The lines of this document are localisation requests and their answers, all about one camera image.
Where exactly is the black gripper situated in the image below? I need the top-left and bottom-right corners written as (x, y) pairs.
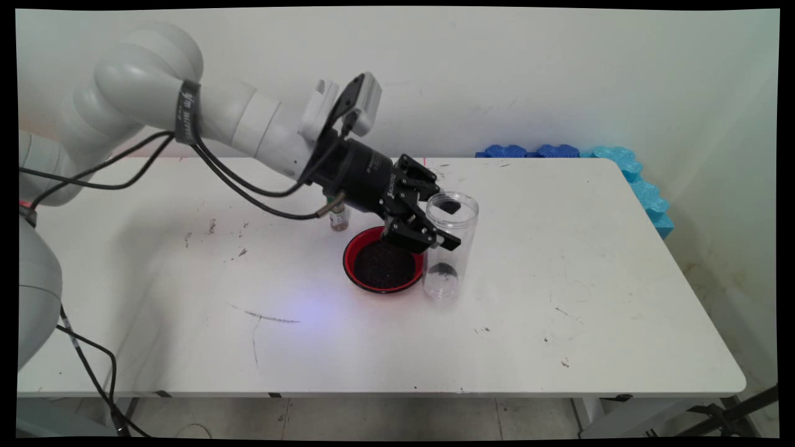
top-left (301, 133), bottom-right (462, 255)

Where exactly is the tall clear plastic jar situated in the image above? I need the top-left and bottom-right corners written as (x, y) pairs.
top-left (422, 191), bottom-right (480, 302)

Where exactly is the red bowl with black seeds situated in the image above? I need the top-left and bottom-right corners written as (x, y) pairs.
top-left (343, 225), bottom-right (428, 294)

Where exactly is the light blue foam mat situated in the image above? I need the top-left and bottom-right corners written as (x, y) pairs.
top-left (581, 145), bottom-right (675, 240)

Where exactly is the grey metal table leg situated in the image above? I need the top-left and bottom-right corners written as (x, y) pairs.
top-left (118, 397), bottom-right (140, 435)
top-left (571, 397), bottom-right (606, 437)

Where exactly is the black tripod stand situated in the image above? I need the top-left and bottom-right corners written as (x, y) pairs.
top-left (674, 384), bottom-right (779, 438)

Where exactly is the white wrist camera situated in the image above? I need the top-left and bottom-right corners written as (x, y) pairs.
top-left (326, 71), bottom-right (383, 138)

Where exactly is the black camera cable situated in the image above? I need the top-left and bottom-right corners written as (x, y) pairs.
top-left (28, 112), bottom-right (358, 209)

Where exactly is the dark velcro cable strap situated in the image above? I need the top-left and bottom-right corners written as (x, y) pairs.
top-left (174, 79), bottom-right (202, 145)

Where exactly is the black hanging cable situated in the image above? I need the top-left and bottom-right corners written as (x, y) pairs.
top-left (56, 304), bottom-right (153, 437)

